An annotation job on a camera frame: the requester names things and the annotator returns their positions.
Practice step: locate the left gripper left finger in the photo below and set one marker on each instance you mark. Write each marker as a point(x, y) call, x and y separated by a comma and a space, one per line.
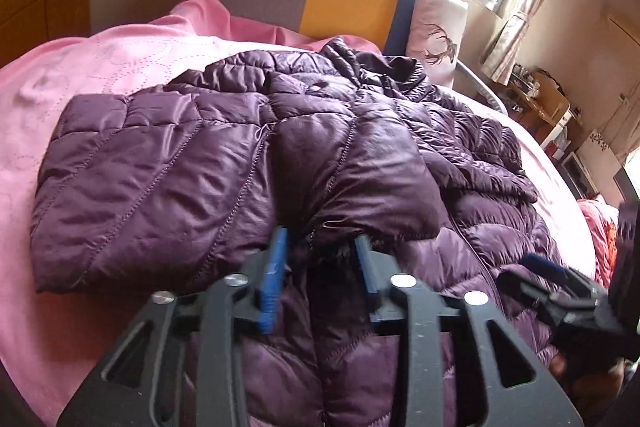
point(140, 381)

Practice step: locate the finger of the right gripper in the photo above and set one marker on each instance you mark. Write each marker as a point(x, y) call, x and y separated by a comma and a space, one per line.
point(550, 307)
point(573, 282)

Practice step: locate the grey curved bed rail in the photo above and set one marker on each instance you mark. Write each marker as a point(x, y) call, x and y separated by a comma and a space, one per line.
point(490, 97)

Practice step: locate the purple quilted down jacket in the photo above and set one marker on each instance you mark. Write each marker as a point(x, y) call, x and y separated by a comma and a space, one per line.
point(172, 187)

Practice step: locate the deer print pillow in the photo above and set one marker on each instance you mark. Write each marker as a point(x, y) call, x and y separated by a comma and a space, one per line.
point(435, 36)

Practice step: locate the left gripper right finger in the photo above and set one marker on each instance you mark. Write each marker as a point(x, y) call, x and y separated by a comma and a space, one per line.
point(459, 361)

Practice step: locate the wooden desk with clutter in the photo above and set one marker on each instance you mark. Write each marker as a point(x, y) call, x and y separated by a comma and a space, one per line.
point(538, 103)

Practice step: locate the red orange cloth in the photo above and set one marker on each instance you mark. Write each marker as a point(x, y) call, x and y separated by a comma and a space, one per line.
point(601, 220)

